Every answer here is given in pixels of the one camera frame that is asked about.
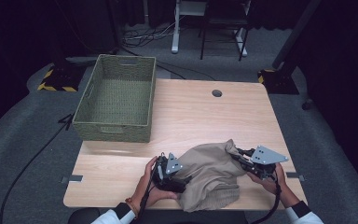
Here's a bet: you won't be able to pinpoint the dark slanted pole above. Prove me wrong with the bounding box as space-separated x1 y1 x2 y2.
271 0 323 70

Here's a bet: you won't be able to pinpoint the left hand-held gripper black cable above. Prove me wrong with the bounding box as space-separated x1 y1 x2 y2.
138 183 157 224

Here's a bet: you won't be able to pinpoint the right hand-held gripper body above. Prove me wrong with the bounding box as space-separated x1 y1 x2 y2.
239 145 290 181

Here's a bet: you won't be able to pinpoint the black chair frame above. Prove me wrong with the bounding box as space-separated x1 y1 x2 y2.
199 0 252 62

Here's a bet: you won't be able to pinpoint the long black floor cable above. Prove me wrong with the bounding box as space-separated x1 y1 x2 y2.
0 113 76 224

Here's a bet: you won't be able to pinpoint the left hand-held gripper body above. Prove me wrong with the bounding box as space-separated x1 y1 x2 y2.
151 152 185 192

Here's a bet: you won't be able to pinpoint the person's lap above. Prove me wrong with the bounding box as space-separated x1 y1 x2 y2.
68 207 246 224

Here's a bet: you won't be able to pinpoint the grey round stand base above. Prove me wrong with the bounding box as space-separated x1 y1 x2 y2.
64 53 102 67

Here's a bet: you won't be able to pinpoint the beige shorts with black drawstring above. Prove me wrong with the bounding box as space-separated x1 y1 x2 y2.
173 138 248 213

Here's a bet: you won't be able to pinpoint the person's right hand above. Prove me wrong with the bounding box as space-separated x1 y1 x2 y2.
246 162 301 209

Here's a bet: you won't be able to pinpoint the black yellow striped stand base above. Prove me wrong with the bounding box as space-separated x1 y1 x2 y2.
36 63 87 92
256 68 300 95

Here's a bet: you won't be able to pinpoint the right hand-held gripper black cable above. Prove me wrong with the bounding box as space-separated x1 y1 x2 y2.
251 178 282 224

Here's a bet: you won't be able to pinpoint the green woven basket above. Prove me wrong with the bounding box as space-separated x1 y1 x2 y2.
72 54 158 144

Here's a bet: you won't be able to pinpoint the bundle of floor cables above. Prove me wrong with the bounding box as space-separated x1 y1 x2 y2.
120 15 185 49

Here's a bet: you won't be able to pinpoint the hand-held gripper black cable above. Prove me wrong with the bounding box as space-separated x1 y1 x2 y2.
251 178 282 224
138 183 157 224

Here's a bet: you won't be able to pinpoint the grey tape piece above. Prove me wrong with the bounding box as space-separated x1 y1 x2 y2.
285 172 306 182
60 175 84 184

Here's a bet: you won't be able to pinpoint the white desk frame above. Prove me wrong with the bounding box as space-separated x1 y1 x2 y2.
171 0 250 58

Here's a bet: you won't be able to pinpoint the person's left hand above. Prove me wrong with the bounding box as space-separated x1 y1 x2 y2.
133 155 180 209

